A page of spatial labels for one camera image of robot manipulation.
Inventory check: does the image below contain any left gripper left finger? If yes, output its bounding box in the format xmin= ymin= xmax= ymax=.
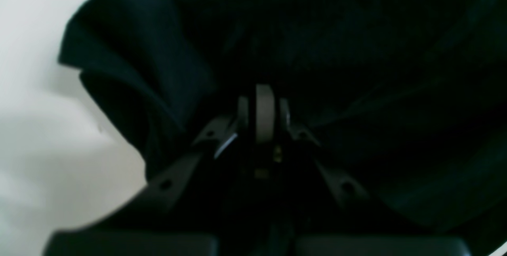
xmin=43 ymin=97 xmax=250 ymax=256

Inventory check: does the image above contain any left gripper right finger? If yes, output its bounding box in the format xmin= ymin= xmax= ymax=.
xmin=255 ymin=85 xmax=470 ymax=256

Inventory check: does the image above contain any black T-shirt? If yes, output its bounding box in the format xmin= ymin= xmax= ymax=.
xmin=59 ymin=0 xmax=506 ymax=256

